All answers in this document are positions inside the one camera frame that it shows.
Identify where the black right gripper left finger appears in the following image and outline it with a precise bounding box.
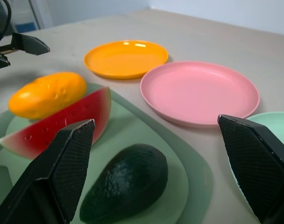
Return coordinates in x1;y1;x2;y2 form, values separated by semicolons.
0;119;96;224

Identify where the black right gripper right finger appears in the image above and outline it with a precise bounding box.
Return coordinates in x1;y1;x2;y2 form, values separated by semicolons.
217;114;284;224

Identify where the mint green plastic plate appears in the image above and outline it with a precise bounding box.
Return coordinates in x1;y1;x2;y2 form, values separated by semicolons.
228;111;284;210

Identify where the pink plastic plate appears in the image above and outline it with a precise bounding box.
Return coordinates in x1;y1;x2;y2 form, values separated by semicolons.
140;61;260;128

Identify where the orange plastic plate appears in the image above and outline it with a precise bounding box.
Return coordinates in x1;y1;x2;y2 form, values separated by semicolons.
83;40;169;80

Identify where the blue background object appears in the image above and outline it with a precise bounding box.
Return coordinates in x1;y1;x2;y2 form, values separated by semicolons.
15;21;38;33

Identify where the red toy watermelon slice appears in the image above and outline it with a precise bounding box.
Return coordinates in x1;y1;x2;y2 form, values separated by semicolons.
0;86;112;160

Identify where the orange yellow toy mango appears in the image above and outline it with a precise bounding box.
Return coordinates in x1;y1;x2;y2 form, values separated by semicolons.
7;71;87;120

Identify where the dark green toy avocado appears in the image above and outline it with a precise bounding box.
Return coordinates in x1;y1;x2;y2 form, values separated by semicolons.
79;143;169;224

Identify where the green plastic tray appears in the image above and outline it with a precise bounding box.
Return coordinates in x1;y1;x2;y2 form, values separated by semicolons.
0;83;214;224

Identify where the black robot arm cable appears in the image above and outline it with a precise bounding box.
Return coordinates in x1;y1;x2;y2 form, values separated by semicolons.
0;0;12;37

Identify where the white background post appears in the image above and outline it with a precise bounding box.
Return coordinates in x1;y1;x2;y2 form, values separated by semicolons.
27;0;54;30

